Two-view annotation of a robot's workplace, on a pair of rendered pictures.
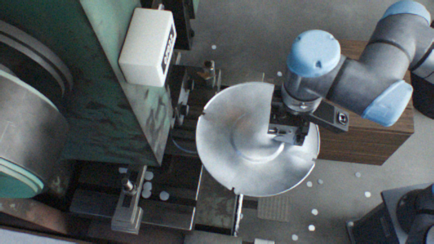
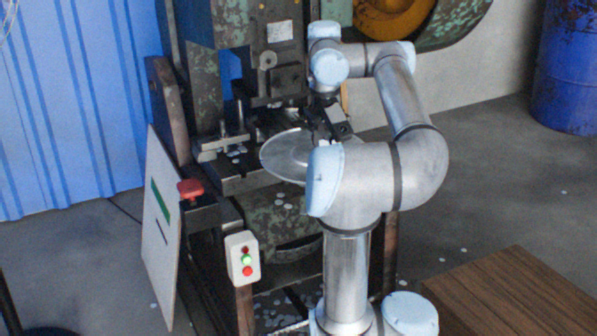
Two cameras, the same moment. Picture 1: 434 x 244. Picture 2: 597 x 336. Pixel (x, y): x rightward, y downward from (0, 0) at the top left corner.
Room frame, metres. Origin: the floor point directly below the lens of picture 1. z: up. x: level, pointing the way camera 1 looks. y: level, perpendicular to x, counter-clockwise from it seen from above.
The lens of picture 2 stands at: (-0.52, -1.19, 1.55)
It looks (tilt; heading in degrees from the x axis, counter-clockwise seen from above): 30 degrees down; 53
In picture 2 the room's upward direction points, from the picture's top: 3 degrees counter-clockwise
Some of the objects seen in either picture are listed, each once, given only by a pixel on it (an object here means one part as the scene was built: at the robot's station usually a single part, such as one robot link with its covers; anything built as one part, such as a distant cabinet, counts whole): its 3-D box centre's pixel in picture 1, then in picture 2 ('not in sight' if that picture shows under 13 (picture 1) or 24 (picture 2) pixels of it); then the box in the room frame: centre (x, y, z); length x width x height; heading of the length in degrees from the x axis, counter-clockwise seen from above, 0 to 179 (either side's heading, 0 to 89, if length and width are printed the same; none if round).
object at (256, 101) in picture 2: not in sight; (271, 91); (0.44, 0.18, 0.86); 0.20 x 0.16 x 0.05; 167
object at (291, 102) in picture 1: (302, 91); (323, 79); (0.35, -0.16, 1.02); 0.08 x 0.08 x 0.05
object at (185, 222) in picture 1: (152, 139); (275, 148); (0.44, 0.17, 0.68); 0.45 x 0.30 x 0.06; 167
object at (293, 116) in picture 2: not in sight; (274, 124); (0.44, 0.17, 0.76); 0.15 x 0.09 x 0.05; 167
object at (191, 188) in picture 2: not in sight; (191, 197); (0.06, 0.03, 0.72); 0.07 x 0.06 x 0.08; 77
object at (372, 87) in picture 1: (372, 84); (336, 62); (0.31, -0.25, 1.09); 0.11 x 0.11 x 0.08; 55
